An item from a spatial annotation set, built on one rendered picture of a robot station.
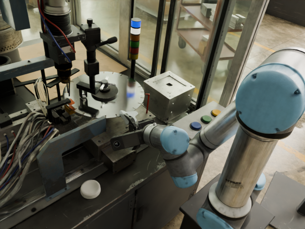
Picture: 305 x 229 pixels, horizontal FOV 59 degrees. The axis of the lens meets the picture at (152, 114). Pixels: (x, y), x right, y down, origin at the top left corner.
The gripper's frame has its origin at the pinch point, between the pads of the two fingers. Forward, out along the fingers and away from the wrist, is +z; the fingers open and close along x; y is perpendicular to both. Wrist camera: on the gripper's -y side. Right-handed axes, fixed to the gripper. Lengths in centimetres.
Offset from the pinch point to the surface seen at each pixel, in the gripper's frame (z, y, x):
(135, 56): 23.3, 23.9, 27.6
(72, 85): 19.3, -9.8, 20.4
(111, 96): 6.7, 1.2, 13.1
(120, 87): 11.6, 8.1, 15.3
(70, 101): 6.6, -15.0, 15.1
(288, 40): 185, 385, 17
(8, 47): 62, -26, 45
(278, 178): 35, 129, -81
